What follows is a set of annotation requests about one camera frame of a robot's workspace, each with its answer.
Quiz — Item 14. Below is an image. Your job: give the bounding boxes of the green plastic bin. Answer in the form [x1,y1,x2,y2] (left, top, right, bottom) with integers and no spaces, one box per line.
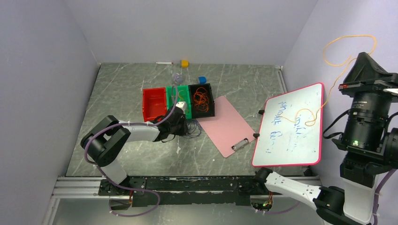
[166,85,192,120]

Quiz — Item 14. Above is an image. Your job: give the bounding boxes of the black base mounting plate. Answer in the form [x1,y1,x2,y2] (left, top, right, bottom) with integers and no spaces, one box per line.
[98,175,269,207]

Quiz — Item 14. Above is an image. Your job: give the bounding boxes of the purple cable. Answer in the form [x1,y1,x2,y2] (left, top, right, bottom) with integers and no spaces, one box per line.
[183,119,203,139]

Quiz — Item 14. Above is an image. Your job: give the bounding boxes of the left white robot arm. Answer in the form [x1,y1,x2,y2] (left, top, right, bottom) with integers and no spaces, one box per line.
[80,102,188,195]

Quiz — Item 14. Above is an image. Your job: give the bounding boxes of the pink clipboard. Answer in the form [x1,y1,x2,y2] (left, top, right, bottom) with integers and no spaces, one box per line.
[197,96,255,158]

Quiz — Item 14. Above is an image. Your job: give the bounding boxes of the black plastic bin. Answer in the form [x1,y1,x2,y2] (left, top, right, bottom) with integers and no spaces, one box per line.
[188,83,215,119]

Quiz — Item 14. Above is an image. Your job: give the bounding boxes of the blue cube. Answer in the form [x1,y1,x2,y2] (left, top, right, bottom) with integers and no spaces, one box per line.
[198,76,207,84]

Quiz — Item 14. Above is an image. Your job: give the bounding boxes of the red plastic bin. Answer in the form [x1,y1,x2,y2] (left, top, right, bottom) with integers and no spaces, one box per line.
[142,87,167,122]

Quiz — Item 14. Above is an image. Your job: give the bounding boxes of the aluminium rail frame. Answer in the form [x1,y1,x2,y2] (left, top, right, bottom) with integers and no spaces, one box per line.
[42,175,335,225]

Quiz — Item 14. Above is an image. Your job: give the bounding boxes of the orange cable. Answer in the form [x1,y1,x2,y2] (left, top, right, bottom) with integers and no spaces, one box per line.
[192,87,211,113]

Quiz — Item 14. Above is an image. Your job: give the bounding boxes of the yellow cube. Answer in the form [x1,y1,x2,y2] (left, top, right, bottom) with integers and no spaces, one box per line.
[180,60,189,68]

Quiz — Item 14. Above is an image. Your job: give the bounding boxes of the pink-framed whiteboard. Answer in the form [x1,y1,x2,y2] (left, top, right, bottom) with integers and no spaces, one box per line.
[252,82,324,167]

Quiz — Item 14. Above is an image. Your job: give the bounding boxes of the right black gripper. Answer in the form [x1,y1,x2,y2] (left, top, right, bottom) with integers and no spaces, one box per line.
[337,51,398,152]

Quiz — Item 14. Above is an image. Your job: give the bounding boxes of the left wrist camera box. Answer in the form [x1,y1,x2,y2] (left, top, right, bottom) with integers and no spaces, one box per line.
[176,101,190,115]

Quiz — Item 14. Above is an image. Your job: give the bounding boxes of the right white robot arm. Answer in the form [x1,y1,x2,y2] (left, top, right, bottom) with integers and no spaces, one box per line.
[253,52,398,225]

